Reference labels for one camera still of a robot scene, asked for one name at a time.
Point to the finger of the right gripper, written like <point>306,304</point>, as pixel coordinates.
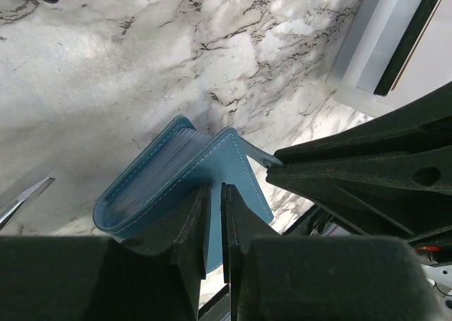
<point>419,126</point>
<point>402,195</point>

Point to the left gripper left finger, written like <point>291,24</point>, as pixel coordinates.
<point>153,276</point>

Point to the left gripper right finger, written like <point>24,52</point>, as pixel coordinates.
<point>275,277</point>

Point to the clear acrylic card box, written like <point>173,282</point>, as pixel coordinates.
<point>369,45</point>

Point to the credit cards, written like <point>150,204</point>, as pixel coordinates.
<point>406,46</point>

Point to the teal leather card holder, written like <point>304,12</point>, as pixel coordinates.
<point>180,158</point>

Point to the blue red screwdriver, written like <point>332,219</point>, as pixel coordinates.
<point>24,199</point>

